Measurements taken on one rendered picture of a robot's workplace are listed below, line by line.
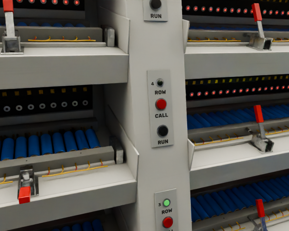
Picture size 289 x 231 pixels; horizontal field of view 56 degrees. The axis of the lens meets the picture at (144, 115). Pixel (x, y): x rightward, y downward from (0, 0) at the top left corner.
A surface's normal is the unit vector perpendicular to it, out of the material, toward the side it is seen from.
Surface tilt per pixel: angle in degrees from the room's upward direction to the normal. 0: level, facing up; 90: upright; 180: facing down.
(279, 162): 111
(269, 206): 21
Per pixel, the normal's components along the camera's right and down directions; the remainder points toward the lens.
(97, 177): 0.07, -0.90
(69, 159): 0.36, 0.43
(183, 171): 0.36, 0.07
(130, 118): -0.93, 0.10
